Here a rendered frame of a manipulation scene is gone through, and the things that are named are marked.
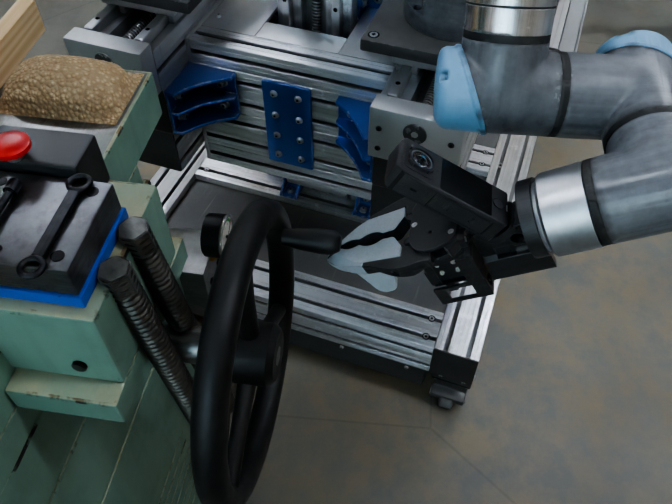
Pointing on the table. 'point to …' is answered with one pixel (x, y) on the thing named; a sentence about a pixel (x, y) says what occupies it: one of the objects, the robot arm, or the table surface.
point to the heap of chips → (69, 89)
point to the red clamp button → (14, 145)
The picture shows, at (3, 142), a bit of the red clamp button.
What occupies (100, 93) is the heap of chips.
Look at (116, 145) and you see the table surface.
